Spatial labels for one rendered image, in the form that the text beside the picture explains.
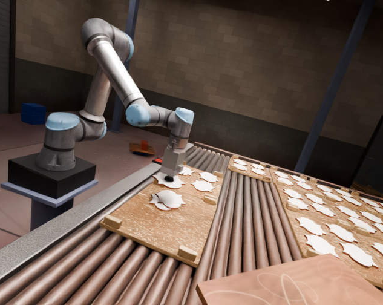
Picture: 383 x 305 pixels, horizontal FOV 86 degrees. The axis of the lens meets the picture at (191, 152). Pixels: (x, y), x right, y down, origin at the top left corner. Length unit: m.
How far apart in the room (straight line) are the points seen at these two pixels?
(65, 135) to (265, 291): 0.89
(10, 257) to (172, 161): 0.54
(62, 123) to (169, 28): 6.00
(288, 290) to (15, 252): 0.68
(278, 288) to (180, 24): 6.55
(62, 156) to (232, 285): 0.83
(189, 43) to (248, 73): 1.88
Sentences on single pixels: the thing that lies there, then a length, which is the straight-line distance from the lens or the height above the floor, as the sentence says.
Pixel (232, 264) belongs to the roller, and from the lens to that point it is 0.78.
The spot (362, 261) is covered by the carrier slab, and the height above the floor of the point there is 0.95.
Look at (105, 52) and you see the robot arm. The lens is 0.86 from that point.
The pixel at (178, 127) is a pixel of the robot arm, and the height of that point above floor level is 1.28.
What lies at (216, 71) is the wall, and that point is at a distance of 6.26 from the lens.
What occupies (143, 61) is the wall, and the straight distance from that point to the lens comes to 6.87.
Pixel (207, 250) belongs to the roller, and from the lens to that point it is 0.78.
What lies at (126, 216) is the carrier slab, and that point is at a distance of 0.82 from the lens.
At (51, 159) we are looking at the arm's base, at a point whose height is 1.01.
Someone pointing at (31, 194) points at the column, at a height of 0.87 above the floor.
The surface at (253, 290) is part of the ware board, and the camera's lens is 0.56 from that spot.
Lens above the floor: 1.41
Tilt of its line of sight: 15 degrees down
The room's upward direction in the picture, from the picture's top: 15 degrees clockwise
